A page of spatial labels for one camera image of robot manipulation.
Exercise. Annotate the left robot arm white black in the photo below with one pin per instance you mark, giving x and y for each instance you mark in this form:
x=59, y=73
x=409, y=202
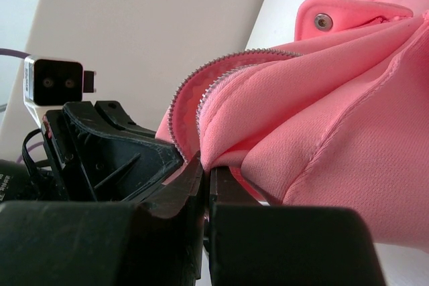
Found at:
x=30, y=180

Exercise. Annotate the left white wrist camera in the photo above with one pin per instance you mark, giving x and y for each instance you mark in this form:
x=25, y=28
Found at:
x=49, y=83

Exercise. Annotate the pink zip jacket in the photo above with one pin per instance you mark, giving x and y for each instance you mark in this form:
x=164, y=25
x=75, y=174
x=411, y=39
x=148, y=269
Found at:
x=338, y=117

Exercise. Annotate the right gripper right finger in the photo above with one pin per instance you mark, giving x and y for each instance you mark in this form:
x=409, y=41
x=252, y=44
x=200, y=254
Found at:
x=253, y=244

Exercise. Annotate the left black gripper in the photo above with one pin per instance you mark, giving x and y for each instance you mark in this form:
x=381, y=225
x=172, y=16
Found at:
x=96, y=151

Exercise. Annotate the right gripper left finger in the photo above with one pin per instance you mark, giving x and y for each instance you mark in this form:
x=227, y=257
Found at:
x=156, y=242

